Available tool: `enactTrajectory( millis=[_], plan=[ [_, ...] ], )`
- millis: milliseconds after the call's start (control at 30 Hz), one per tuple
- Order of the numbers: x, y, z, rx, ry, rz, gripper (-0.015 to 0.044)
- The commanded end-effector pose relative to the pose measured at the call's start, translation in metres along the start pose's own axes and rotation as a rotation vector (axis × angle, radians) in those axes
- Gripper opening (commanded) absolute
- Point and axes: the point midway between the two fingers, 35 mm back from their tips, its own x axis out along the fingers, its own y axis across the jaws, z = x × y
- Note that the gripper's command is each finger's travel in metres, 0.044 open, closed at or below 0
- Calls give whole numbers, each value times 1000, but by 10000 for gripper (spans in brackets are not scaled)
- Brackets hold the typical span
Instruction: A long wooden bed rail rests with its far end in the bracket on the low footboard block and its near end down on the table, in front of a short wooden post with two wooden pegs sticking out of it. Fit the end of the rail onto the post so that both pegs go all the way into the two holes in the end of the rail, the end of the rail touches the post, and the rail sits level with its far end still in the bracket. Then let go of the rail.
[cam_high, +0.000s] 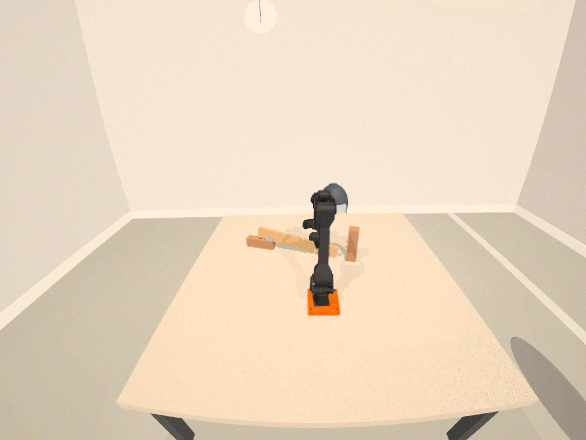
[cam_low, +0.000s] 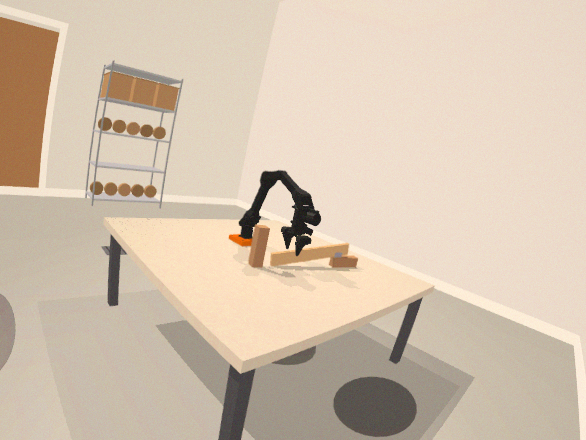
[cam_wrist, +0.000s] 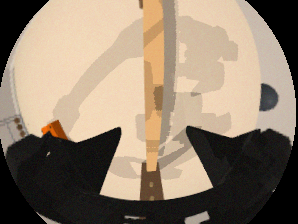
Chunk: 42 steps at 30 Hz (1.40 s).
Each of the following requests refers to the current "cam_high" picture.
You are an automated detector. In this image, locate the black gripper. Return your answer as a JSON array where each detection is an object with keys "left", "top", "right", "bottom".
[{"left": 309, "top": 217, "right": 319, "bottom": 249}]

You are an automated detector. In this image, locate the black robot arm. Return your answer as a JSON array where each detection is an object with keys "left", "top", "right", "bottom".
[{"left": 302, "top": 190, "right": 337, "bottom": 307}]

